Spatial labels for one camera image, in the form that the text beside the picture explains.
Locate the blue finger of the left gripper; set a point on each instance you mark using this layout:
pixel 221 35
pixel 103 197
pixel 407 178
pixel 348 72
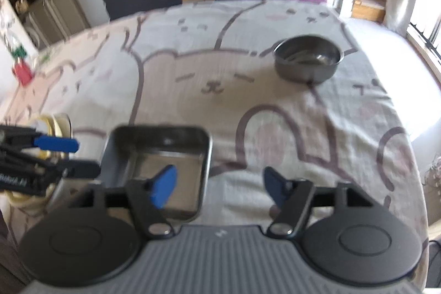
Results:
pixel 56 144

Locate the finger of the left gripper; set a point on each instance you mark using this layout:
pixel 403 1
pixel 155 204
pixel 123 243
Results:
pixel 80 168

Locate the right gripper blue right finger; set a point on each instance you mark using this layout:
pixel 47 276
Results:
pixel 293 198

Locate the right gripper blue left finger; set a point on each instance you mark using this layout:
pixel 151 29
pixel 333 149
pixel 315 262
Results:
pixel 146 199

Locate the cream two-handled bowl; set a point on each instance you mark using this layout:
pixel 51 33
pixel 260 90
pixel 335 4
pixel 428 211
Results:
pixel 33 202

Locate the steel square tray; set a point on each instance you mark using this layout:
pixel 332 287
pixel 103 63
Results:
pixel 141 151

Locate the yellow-rimmed lemon pattern bowl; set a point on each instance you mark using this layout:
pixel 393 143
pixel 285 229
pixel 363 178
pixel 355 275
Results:
pixel 47 125

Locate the red drink can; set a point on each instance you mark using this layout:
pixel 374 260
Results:
pixel 23 73

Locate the green snack packet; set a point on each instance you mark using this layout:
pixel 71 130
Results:
pixel 42 58

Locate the clear plastic water bottle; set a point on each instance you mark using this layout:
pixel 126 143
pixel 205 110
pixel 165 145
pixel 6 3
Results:
pixel 18 52

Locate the pink cartoon tablecloth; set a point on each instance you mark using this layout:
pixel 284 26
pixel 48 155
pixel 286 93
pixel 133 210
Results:
pixel 211 65

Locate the grey kitchen cabinet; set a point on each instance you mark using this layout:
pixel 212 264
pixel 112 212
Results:
pixel 50 21

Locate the round steel bowl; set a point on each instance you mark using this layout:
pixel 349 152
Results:
pixel 307 59

